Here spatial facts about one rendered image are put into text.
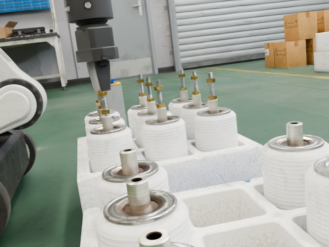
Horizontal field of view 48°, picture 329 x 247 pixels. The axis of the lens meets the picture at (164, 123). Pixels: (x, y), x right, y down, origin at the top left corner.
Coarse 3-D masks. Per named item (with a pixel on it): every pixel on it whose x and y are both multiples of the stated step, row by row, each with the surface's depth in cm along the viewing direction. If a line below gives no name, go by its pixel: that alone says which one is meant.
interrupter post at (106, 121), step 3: (102, 117) 76; (105, 117) 76; (108, 117) 76; (111, 117) 77; (102, 120) 76; (105, 120) 76; (108, 120) 76; (111, 120) 77; (102, 123) 77; (105, 123) 76; (108, 123) 76; (111, 123) 77; (102, 126) 77; (105, 126) 76; (108, 126) 76; (111, 126) 77; (105, 129) 77; (108, 129) 77; (111, 129) 77
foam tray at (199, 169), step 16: (80, 144) 99; (192, 144) 88; (240, 144) 83; (256, 144) 79; (80, 160) 83; (176, 160) 75; (192, 160) 75; (208, 160) 76; (224, 160) 76; (240, 160) 77; (256, 160) 78; (80, 176) 72; (96, 176) 71; (176, 176) 75; (192, 176) 76; (208, 176) 76; (224, 176) 77; (240, 176) 78; (256, 176) 79; (80, 192) 71; (96, 192) 72; (176, 192) 75
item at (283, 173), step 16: (272, 160) 50; (288, 160) 49; (304, 160) 48; (272, 176) 51; (288, 176) 49; (304, 176) 48; (272, 192) 52; (288, 192) 50; (304, 192) 49; (288, 208) 50
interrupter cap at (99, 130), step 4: (116, 124) 81; (120, 124) 80; (96, 128) 79; (100, 128) 79; (116, 128) 78; (120, 128) 76; (124, 128) 76; (92, 132) 75; (96, 132) 75; (100, 132) 74; (104, 132) 74; (108, 132) 74; (112, 132) 74
